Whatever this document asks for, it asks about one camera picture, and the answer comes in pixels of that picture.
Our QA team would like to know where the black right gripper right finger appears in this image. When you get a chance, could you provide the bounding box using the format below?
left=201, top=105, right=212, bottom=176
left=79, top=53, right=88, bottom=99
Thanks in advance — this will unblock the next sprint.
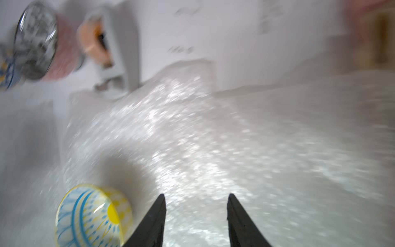
left=227, top=193, right=271, bottom=247

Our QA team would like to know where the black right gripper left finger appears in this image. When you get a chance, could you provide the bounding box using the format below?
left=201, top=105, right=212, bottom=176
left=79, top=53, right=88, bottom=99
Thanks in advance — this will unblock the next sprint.
left=123, top=194, right=167, bottom=247

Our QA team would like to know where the yellow blue striped bowl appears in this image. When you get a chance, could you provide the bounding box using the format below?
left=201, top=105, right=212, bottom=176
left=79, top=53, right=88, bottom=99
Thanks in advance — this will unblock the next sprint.
left=55, top=184, right=133, bottom=247

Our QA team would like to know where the bubble wrap sheet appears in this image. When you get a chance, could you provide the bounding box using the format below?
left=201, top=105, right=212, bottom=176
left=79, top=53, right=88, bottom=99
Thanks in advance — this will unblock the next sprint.
left=1, top=103, right=63, bottom=247
left=64, top=61, right=395, bottom=247

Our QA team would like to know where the pink floral leaf bowl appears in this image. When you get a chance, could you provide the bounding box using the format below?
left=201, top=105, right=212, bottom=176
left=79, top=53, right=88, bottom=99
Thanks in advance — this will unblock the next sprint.
left=14, top=1, right=84, bottom=81

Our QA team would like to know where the blue yellow patterned bowl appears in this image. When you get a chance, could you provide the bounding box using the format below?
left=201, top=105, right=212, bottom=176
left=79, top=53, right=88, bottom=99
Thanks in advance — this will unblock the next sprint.
left=1, top=52, right=21, bottom=91

